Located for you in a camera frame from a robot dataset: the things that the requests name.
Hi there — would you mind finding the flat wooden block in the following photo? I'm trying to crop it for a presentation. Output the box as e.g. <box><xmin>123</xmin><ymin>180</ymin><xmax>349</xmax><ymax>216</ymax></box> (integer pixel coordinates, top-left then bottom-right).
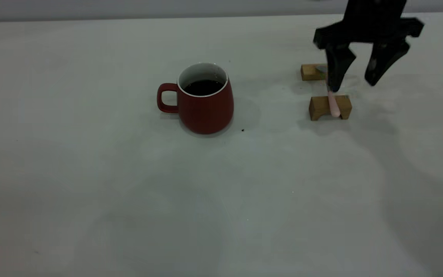
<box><xmin>301</xmin><ymin>63</ymin><xmax>329</xmax><ymax>81</ymax></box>

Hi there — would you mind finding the pink handled metal spoon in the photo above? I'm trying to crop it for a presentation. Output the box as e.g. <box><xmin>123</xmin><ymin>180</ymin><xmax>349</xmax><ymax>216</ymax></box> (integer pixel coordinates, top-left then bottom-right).
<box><xmin>316</xmin><ymin>65</ymin><xmax>341</xmax><ymax>118</ymax></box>

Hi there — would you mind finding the arched wooden block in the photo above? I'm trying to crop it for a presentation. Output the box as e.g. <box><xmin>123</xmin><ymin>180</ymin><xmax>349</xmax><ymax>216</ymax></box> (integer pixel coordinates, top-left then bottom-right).
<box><xmin>308</xmin><ymin>94</ymin><xmax>352</xmax><ymax>122</ymax></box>

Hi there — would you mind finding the red ceramic mug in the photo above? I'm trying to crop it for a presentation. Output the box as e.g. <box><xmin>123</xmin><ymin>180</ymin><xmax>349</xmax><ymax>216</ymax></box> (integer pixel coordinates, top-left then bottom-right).
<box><xmin>157</xmin><ymin>62</ymin><xmax>234</xmax><ymax>135</ymax></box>

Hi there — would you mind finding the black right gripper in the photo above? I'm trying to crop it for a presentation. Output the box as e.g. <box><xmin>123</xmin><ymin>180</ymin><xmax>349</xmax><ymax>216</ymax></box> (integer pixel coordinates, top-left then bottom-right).
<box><xmin>313</xmin><ymin>0</ymin><xmax>425</xmax><ymax>93</ymax></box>

